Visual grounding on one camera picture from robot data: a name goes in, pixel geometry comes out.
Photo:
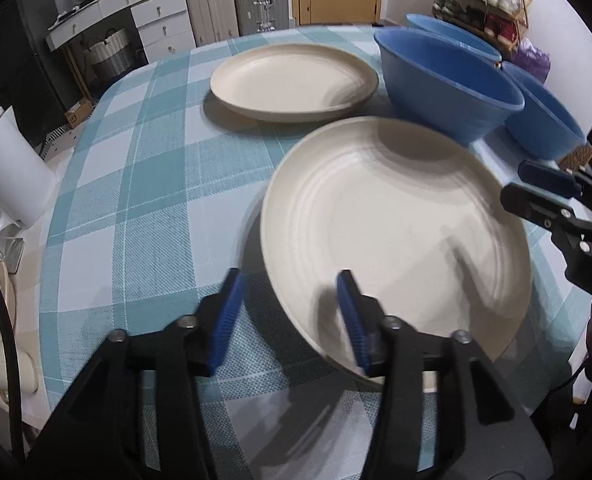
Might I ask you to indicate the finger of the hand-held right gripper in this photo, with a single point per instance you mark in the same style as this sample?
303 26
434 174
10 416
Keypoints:
535 204
548 179

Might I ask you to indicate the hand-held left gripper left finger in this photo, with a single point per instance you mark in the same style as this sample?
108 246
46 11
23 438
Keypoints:
226 320

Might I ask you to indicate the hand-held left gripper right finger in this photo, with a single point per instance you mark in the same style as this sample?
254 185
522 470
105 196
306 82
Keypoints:
351 315

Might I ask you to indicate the cream ridged plate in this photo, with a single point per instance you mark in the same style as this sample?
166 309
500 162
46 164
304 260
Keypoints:
395 220
291 77

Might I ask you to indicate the large blue bowl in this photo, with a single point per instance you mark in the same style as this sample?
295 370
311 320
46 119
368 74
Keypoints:
440 80

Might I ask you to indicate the brown doormat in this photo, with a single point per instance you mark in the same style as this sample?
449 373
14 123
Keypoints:
578 154

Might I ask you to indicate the purple plastic bag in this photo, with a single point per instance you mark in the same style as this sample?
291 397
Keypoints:
533 60

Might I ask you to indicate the teal checked tablecloth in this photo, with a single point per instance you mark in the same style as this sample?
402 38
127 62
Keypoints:
151 185

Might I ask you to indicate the wooden shoe rack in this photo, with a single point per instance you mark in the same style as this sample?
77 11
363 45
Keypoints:
518 15

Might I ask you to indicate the cream cup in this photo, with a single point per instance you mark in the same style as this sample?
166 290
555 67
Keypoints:
6 365

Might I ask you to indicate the small cardboard box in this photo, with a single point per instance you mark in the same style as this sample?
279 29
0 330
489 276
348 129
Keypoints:
78 114

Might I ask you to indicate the white plastic pitcher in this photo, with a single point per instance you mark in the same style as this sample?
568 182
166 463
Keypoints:
11 170

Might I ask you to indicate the woven laundry basket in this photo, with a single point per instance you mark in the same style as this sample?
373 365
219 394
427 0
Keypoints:
108 55

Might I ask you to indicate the white drawer dresser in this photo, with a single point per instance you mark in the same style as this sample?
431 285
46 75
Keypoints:
151 15

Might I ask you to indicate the cream ribbed suitcase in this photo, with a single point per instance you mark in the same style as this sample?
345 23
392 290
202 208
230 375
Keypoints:
208 0

